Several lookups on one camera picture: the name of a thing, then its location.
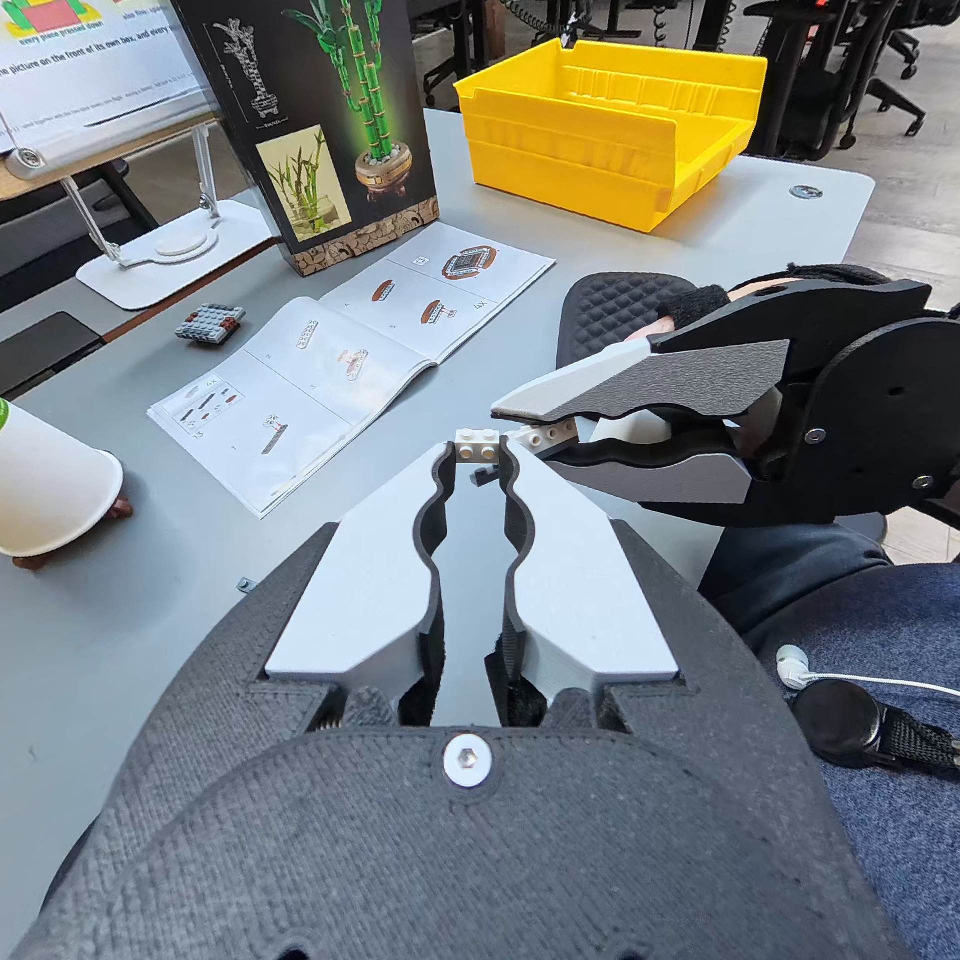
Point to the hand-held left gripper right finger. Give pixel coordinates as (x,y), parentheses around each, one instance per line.
(592,592)

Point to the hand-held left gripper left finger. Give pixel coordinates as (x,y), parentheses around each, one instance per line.
(360,592)

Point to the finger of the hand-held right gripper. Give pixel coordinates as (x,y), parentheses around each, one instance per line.
(675,375)
(675,480)

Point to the white studded lego brick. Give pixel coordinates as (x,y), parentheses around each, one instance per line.
(476,446)
(547,435)

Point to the black lego plate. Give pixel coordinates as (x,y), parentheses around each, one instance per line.
(484,474)

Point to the lego instruction booklet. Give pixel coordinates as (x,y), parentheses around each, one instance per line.
(337,360)

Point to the brown lego base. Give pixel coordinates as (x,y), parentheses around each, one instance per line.
(120,508)

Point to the grey lego assembly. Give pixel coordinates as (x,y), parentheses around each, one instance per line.
(210,322)

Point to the bamboo lego set box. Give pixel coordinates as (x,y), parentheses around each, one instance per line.
(322,112)

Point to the person's right hand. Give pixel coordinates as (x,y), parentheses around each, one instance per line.
(651,330)

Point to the black quilted armrest pad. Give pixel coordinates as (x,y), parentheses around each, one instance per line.
(615,315)

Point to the yellow plastic bin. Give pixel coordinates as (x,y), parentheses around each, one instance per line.
(600,135)

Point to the black badge reel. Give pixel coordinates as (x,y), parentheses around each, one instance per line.
(836,720)

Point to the white paper cup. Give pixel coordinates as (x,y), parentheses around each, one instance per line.
(45,480)

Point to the black office chair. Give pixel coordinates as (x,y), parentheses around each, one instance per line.
(825,67)

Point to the person's blue shirt torso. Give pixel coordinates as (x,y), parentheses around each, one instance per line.
(885,825)

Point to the white tablet stand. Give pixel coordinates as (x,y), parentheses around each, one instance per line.
(172,255)

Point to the black tablet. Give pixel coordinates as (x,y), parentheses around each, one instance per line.
(45,352)

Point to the large instruction poster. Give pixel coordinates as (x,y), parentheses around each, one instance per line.
(90,67)

